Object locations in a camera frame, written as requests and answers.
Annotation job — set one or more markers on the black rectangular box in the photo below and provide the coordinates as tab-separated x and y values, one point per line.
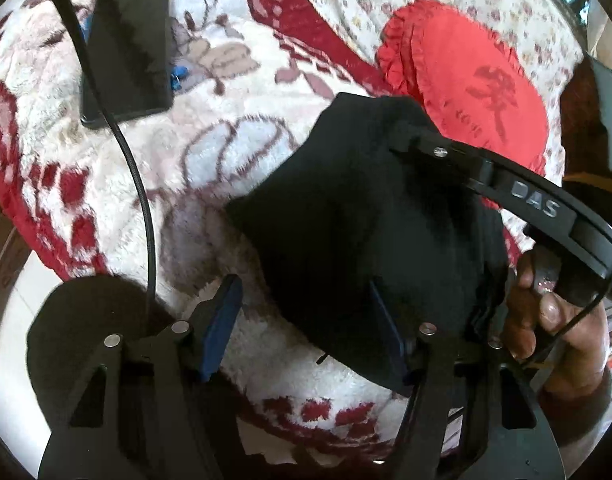
128	50

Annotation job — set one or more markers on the black pants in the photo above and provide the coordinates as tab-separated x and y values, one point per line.
366	240

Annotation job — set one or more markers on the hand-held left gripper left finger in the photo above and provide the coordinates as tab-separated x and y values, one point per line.
220	327

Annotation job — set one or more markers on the red ruffled cushion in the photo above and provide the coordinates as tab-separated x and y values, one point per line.
465	85

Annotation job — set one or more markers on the red and white plush blanket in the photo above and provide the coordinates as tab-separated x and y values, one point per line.
211	160

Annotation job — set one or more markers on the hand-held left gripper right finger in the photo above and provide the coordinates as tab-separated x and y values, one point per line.
385	345

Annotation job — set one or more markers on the person's right hand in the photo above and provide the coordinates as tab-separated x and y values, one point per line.
550	332

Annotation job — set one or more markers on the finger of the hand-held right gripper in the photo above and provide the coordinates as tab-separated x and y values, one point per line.
485	172

